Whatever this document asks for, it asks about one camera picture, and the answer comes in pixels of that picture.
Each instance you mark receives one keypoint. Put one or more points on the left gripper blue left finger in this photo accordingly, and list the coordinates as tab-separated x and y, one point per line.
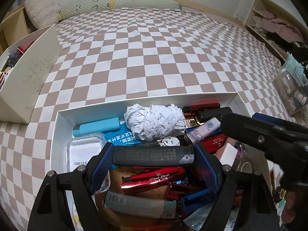
99	166

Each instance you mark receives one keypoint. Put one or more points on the white fluffy pillow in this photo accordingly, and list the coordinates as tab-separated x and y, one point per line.
43	13

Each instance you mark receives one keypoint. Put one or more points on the small white shoe box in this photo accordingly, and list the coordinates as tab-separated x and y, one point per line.
22	86

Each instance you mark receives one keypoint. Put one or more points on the black lighter with text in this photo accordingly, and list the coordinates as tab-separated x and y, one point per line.
153	156

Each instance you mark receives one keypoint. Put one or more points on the green long bolster pillow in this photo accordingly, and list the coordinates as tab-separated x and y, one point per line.
88	6

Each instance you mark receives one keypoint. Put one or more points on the crumpled white paper ball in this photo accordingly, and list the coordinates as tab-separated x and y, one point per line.
148	123

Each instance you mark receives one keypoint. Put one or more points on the clear plastic case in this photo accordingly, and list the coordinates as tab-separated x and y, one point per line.
81	149

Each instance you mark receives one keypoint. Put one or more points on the wooden shelf unit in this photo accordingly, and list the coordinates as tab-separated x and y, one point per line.
280	31

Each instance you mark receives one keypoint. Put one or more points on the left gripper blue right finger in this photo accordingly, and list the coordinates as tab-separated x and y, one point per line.
209	167

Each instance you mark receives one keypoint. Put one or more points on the clear plastic storage bin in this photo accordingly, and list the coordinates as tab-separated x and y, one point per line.
291	85

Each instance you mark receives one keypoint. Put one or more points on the light blue tube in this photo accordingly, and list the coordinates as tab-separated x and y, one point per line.
104	125

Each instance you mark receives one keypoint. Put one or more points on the light blue silver lighter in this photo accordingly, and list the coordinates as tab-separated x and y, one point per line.
143	207

